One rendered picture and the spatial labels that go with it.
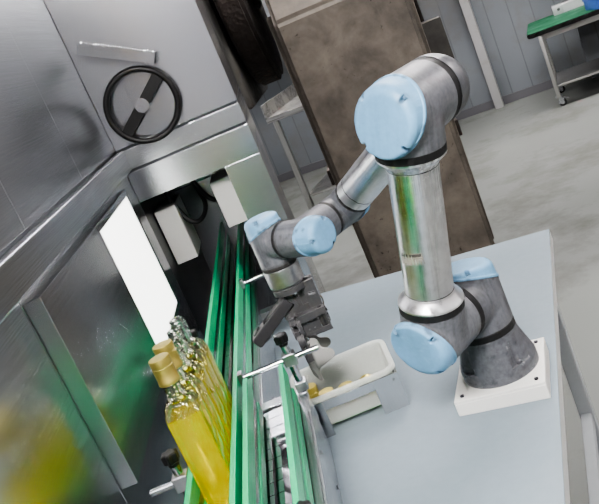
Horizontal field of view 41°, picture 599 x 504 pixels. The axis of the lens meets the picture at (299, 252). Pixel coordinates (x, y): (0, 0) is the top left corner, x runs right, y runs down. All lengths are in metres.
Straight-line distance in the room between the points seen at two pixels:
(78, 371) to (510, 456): 0.72
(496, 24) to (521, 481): 7.09
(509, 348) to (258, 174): 1.05
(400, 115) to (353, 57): 2.30
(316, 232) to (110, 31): 1.05
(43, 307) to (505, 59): 7.30
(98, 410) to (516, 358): 0.77
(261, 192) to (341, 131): 1.25
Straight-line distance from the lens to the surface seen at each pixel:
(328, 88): 3.53
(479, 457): 1.48
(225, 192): 2.46
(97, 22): 2.36
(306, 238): 1.51
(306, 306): 1.67
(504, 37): 8.26
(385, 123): 1.24
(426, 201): 1.31
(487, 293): 1.53
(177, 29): 2.33
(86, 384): 1.31
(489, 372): 1.58
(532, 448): 1.46
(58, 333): 1.28
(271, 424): 1.56
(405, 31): 3.53
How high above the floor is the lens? 1.55
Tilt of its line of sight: 15 degrees down
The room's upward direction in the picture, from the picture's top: 23 degrees counter-clockwise
